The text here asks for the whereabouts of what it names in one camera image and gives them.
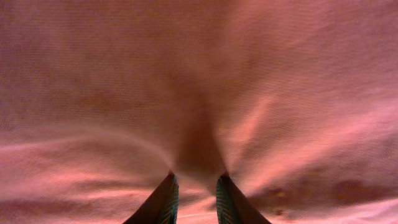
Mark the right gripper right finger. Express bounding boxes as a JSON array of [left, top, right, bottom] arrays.
[[216, 173, 271, 224]]

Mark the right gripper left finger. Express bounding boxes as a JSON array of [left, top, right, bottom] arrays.
[[123, 171, 179, 224]]

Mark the red orange t-shirt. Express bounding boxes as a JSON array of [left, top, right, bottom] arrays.
[[1, 1, 397, 223]]

